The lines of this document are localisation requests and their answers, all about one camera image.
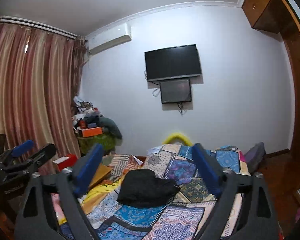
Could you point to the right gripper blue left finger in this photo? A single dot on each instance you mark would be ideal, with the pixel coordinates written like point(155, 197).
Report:
point(72, 183)

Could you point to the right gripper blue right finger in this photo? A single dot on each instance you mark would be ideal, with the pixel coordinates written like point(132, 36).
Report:
point(222, 183)

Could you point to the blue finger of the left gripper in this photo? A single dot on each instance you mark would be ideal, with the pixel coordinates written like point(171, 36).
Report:
point(37, 160)
point(22, 148)

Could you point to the black zip hoodie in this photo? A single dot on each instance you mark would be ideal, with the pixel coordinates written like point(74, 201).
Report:
point(142, 189)

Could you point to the red white box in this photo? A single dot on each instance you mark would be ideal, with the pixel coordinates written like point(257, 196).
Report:
point(66, 161)

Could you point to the yellow cartoon blanket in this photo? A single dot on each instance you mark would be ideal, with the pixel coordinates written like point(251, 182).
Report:
point(91, 199)

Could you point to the brown cardboard box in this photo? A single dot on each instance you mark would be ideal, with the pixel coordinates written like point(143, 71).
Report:
point(101, 173)

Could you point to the grey purple backpack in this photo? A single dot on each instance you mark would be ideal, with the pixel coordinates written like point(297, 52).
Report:
point(255, 156)

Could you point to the striped folded blanket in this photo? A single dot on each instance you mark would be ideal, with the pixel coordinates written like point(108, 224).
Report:
point(120, 164)

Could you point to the orange shoe box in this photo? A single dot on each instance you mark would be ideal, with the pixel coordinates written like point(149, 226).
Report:
point(89, 132)

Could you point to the green patterned storage bag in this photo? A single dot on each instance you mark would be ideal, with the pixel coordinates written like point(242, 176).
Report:
point(86, 144)

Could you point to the dark grey stuffed cushion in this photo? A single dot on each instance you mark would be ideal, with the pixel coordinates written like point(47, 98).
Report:
point(110, 126)

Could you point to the yellow curved tube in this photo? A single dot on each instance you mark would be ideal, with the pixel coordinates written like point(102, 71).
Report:
point(178, 137)

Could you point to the red striped curtain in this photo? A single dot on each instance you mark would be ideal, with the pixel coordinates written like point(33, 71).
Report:
point(40, 74)

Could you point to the brown wooden door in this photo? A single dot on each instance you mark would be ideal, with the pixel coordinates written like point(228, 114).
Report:
point(291, 38)

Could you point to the wooden overhead wardrobe cabinet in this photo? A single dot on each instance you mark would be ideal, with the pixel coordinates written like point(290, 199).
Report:
point(263, 14)

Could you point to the small black wall monitor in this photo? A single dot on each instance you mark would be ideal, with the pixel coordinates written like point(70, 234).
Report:
point(175, 91)

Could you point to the large black wall television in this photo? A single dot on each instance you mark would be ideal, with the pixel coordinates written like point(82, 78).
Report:
point(172, 63)

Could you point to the white wall air conditioner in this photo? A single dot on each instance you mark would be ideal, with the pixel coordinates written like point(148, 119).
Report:
point(109, 38)

